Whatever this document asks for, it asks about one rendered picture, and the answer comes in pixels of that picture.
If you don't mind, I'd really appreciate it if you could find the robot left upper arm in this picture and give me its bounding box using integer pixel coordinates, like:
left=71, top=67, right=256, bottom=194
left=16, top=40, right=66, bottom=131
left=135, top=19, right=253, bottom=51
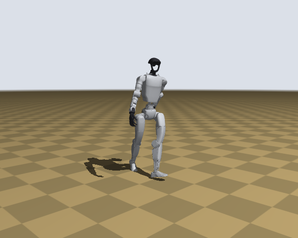
left=159, top=77, right=167, bottom=99

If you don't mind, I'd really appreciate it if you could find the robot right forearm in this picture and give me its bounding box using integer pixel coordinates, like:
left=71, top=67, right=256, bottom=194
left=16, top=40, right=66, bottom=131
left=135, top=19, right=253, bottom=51
left=129, top=92, right=138, bottom=111

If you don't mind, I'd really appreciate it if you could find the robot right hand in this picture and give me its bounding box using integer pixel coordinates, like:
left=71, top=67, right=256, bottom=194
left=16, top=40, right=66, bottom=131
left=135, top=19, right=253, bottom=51
left=129, top=108, right=137, bottom=126

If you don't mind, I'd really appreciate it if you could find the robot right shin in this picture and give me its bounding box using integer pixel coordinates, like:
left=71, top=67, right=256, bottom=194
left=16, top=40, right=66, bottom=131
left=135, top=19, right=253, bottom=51
left=131, top=139, right=140, bottom=164

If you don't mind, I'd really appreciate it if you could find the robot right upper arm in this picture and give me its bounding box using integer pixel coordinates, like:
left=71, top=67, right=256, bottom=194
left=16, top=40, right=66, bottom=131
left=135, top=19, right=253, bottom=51
left=134, top=75, right=146, bottom=98

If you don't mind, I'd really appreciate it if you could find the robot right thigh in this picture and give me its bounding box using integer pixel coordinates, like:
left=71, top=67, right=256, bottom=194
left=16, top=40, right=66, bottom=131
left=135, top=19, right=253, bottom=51
left=135, top=113, right=145, bottom=146

